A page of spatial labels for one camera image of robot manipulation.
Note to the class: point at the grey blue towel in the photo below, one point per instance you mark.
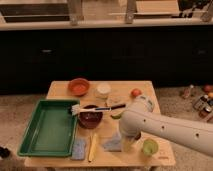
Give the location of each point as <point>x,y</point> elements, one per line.
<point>113,144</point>

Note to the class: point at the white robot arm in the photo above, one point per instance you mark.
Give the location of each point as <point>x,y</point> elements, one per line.
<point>139,117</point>

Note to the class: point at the white lidded cup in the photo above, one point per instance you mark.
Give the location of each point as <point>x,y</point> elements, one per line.
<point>103,90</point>

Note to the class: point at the clear glass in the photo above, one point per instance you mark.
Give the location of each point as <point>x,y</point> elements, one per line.
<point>113,100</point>

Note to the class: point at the orange bowl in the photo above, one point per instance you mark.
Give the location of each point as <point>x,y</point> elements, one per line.
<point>78,86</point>

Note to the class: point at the orange tomato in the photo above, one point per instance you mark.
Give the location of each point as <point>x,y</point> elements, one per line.
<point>136,92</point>

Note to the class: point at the dark red bowl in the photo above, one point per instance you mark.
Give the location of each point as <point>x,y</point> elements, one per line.
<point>89,120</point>

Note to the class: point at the wooden table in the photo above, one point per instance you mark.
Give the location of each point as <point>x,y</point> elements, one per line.
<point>103,159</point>

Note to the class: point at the yellow banana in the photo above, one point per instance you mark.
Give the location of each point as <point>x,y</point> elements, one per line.
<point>93,147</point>

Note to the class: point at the blue sponge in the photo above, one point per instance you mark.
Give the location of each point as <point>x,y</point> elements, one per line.
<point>78,151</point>

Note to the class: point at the green plastic tray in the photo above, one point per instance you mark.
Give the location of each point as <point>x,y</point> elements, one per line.
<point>50,131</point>

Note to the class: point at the green plastic cup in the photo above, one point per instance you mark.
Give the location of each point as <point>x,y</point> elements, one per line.
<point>150,147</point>

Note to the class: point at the dark cabinet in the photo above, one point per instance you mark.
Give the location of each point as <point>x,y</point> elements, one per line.
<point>168,56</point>

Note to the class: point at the dish brush with black handle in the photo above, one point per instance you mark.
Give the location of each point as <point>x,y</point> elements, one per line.
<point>76,109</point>

